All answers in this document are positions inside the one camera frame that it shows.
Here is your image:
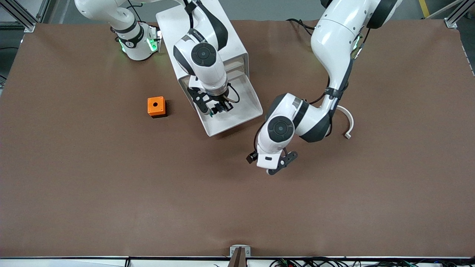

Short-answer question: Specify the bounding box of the white curved plastic clip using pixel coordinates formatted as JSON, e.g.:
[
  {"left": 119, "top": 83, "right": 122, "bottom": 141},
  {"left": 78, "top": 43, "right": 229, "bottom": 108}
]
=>
[{"left": 335, "top": 105, "right": 355, "bottom": 140}]

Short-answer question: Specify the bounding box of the grey metal bracket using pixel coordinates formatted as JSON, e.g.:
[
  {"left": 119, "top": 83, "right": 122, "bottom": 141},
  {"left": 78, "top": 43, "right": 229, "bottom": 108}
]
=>
[{"left": 229, "top": 244, "right": 252, "bottom": 258}]

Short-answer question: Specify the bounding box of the white table edge rail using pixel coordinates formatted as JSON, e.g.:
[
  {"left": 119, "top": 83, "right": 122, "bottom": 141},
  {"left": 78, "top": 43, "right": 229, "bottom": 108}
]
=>
[{"left": 0, "top": 255, "right": 475, "bottom": 267}]

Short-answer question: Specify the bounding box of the black left base cable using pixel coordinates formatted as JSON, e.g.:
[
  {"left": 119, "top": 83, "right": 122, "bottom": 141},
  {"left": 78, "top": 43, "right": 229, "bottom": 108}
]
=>
[{"left": 286, "top": 18, "right": 317, "bottom": 36}]

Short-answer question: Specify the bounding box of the aluminium frame profile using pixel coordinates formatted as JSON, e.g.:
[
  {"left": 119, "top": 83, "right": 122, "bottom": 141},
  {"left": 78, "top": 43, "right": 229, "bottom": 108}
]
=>
[
  {"left": 444, "top": 0, "right": 475, "bottom": 29},
  {"left": 36, "top": 0, "right": 52, "bottom": 23},
  {"left": 0, "top": 0, "right": 37, "bottom": 33}
]

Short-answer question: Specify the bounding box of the orange button enclosure box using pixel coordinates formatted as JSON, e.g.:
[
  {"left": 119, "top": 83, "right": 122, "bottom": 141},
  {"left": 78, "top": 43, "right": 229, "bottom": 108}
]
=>
[{"left": 147, "top": 96, "right": 168, "bottom": 119}]

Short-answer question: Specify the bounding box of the brown post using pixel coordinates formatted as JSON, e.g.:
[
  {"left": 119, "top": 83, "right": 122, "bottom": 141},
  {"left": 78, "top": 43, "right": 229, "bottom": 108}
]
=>
[{"left": 228, "top": 247, "right": 247, "bottom": 267}]

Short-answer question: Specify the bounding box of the brown table mat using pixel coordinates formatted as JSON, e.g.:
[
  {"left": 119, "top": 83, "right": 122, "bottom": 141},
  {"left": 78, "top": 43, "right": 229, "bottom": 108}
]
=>
[{"left": 0, "top": 19, "right": 475, "bottom": 258}]

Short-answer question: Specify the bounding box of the white drawer cabinet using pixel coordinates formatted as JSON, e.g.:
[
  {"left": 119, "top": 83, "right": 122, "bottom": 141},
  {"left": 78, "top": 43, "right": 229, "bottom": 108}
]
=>
[{"left": 155, "top": 0, "right": 249, "bottom": 112}]

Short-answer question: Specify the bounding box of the black cable bundle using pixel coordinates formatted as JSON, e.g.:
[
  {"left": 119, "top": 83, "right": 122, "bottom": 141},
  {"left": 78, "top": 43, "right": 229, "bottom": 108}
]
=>
[{"left": 269, "top": 257, "right": 475, "bottom": 267}]

